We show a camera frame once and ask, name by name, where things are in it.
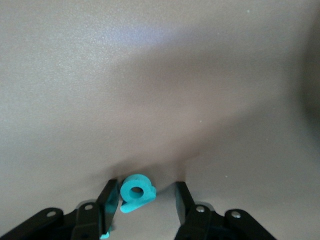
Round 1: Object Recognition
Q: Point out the brown table cover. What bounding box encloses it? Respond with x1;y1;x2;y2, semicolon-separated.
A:
0;0;320;240

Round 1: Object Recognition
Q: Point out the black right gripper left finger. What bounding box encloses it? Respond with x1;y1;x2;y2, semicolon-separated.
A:
71;178;118;240

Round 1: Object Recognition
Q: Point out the teal letter b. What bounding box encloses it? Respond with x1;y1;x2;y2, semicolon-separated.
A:
119;174;157;214

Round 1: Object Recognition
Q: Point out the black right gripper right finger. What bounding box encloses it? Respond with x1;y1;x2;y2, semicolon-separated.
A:
174;181;226;240

